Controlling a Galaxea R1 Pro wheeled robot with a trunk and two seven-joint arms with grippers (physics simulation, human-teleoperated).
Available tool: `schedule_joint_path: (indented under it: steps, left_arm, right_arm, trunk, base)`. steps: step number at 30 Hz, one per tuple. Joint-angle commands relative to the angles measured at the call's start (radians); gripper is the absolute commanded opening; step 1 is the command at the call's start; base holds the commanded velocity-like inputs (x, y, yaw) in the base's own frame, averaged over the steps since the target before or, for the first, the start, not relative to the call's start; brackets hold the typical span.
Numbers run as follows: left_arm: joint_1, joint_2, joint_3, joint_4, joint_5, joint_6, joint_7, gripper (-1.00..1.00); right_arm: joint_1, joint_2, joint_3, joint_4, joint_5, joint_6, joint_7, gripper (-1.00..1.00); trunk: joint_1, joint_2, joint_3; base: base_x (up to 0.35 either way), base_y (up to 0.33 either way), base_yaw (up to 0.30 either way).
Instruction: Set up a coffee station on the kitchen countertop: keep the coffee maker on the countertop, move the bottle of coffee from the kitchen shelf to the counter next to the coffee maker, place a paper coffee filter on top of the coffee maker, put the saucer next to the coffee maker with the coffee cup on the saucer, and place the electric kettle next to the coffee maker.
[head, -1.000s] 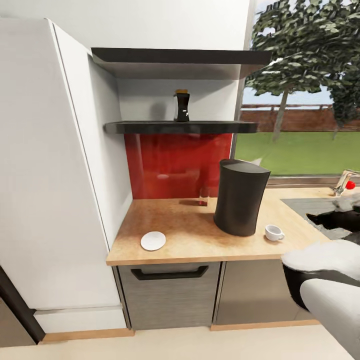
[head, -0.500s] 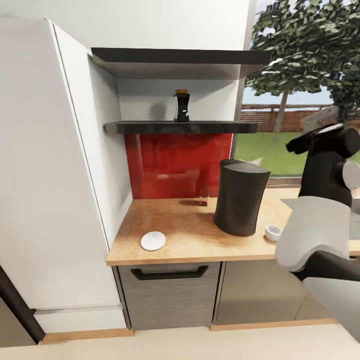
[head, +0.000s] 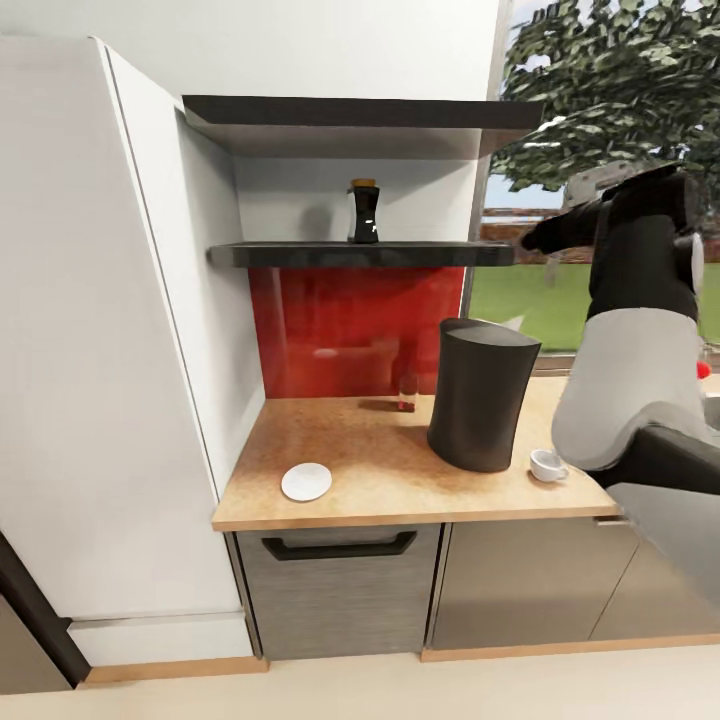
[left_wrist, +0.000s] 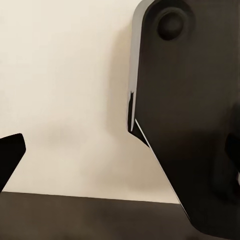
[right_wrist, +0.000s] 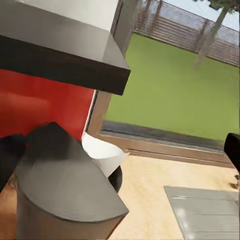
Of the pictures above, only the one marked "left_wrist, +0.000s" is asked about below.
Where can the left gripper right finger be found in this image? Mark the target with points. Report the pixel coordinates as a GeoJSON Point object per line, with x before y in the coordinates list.
{"type": "Point", "coordinates": [232, 149]}

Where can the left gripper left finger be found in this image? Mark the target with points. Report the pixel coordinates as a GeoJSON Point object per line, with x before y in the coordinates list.
{"type": "Point", "coordinates": [12, 149]}

